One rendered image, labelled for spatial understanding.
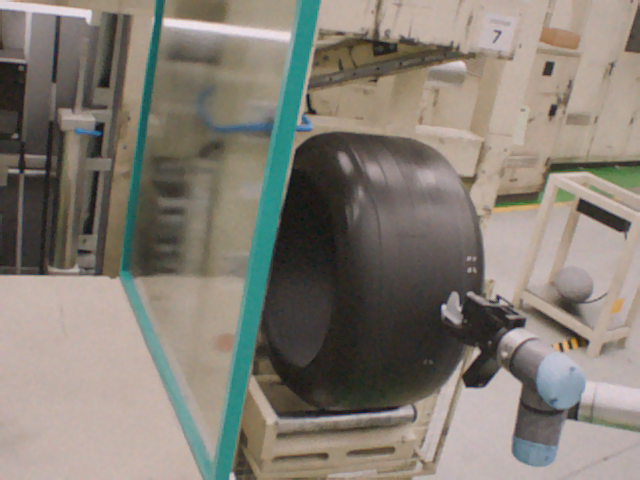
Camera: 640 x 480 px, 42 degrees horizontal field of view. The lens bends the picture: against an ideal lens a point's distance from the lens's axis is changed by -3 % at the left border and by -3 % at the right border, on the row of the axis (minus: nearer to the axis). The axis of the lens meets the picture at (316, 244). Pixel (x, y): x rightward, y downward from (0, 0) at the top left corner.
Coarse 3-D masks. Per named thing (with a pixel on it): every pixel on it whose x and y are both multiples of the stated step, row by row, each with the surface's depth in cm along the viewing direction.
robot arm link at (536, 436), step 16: (528, 416) 132; (544, 416) 131; (560, 416) 132; (528, 432) 133; (544, 432) 132; (560, 432) 134; (512, 448) 137; (528, 448) 133; (544, 448) 133; (528, 464) 134; (544, 464) 134
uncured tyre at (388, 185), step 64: (320, 192) 203; (384, 192) 158; (448, 192) 164; (320, 256) 210; (384, 256) 154; (448, 256) 159; (320, 320) 207; (384, 320) 155; (320, 384) 167; (384, 384) 164
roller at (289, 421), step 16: (288, 416) 174; (304, 416) 175; (320, 416) 177; (336, 416) 178; (352, 416) 180; (368, 416) 181; (384, 416) 183; (400, 416) 184; (416, 416) 186; (288, 432) 175
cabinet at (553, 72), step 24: (552, 48) 619; (480, 72) 612; (552, 72) 630; (576, 72) 650; (456, 96) 633; (528, 96) 625; (552, 96) 643; (432, 120) 654; (456, 120) 635; (528, 120) 637; (552, 120) 655; (528, 144) 649; (552, 144) 668; (528, 168) 662; (504, 192) 656; (528, 192) 678
